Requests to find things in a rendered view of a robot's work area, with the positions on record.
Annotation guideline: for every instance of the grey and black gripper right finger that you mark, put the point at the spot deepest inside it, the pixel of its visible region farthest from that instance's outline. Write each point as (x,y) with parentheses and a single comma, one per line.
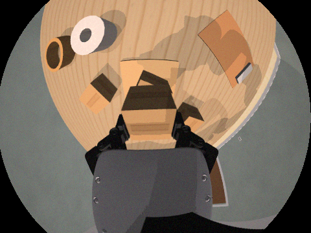
(185,138)

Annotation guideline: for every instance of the brown clipboard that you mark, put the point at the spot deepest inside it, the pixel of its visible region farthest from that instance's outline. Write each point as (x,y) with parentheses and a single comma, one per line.
(227,42)

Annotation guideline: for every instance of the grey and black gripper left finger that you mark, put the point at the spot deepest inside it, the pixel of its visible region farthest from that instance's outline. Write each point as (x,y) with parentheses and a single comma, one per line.
(114,141)

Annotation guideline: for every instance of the tan square wooden board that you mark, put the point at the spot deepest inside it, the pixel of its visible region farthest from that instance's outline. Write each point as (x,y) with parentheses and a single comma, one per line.
(132,69)

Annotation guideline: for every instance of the brown cube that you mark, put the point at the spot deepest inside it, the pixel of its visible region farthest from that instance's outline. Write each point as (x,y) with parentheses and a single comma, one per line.
(149,112)
(191,116)
(147,78)
(98,94)

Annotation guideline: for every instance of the grey cylinder with white top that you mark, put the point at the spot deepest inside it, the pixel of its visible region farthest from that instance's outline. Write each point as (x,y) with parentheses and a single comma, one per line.
(92,34)

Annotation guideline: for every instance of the dark brown open cylinder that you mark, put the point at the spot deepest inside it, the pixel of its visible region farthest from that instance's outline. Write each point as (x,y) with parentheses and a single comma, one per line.
(51,53)

